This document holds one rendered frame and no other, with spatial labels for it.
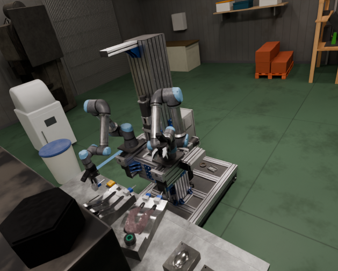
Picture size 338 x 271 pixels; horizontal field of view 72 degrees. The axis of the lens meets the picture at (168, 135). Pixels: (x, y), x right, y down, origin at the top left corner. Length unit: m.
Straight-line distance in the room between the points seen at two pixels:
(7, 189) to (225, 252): 1.43
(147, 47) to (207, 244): 1.52
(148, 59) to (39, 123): 3.22
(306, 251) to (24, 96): 4.62
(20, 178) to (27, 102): 4.28
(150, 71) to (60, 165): 2.44
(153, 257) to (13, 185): 1.34
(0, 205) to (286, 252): 2.53
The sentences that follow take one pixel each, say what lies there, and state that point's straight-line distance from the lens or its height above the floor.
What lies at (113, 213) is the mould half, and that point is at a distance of 2.01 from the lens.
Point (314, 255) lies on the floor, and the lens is 2.80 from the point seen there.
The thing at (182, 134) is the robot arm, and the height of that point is 1.28.
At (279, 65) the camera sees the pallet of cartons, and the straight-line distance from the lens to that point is 6.80.
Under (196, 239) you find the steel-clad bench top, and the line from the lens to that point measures 1.80.
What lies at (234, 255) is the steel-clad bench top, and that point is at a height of 0.80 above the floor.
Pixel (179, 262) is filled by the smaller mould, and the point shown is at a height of 0.85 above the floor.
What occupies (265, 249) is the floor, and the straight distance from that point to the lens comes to 2.74.
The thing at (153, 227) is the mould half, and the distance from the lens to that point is 1.84.
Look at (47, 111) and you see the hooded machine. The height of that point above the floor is 0.89.
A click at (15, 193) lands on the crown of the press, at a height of 2.00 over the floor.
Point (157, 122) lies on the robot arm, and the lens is 1.78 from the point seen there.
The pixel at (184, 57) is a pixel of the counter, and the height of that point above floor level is 0.49.
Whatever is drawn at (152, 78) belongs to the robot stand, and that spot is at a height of 1.72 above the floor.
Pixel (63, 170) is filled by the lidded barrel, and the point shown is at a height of 0.27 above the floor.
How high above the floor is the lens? 2.27
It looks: 30 degrees down
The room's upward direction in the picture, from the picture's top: 11 degrees counter-clockwise
